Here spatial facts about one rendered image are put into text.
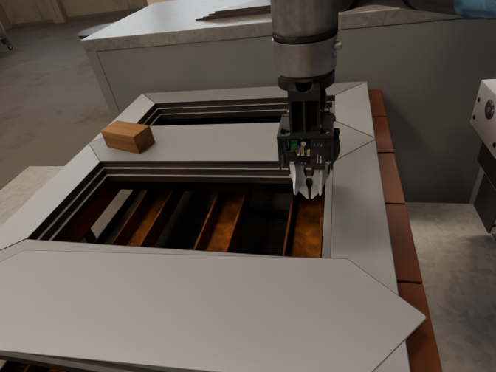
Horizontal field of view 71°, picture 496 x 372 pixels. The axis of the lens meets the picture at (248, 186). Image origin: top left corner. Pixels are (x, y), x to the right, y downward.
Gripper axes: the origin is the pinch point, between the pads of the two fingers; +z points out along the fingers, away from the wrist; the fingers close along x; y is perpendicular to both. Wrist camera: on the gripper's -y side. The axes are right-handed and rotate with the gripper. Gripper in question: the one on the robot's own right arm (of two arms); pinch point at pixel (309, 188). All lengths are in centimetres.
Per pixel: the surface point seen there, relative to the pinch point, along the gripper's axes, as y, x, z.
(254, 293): 16.4, -7.1, 6.2
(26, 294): 19.8, -43.4, 6.6
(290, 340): 22.8, -1.4, 6.2
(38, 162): -151, -223, 93
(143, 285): 16.5, -24.4, 6.4
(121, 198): -108, -126, 93
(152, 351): 26.3, -18.6, 6.4
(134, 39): -64, -59, -11
